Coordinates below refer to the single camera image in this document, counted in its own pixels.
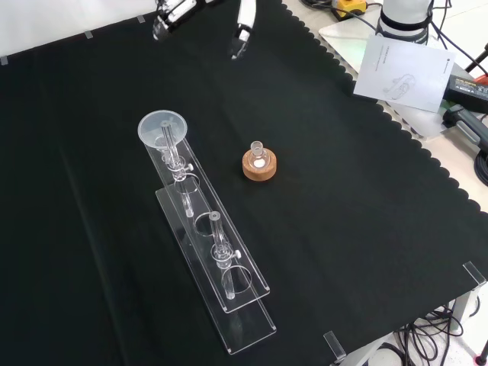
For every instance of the clear acrylic funnel stand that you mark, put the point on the clear acrylic funnel stand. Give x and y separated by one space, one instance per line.
228 267

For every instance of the black bench cloth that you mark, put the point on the black bench cloth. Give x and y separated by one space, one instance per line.
343 228

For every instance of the translucent plastic funnel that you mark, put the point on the translucent plastic funnel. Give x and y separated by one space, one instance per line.
152 129

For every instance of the black tripod leg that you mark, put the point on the black tripod leg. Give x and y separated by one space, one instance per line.
478 59

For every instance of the white printed paper sheet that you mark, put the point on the white printed paper sheet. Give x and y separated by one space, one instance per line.
404 72

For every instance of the clear cloth clip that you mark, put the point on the clear cloth clip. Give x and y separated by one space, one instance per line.
333 345
474 272

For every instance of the black power adapter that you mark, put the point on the black power adapter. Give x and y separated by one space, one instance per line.
467 87

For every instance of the small round-bottom glass flask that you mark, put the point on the small round-bottom glass flask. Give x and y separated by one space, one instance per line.
258 162

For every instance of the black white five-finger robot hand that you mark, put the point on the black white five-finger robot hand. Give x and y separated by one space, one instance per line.
246 19

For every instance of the yellow stop button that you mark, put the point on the yellow stop button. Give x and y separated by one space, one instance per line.
348 5

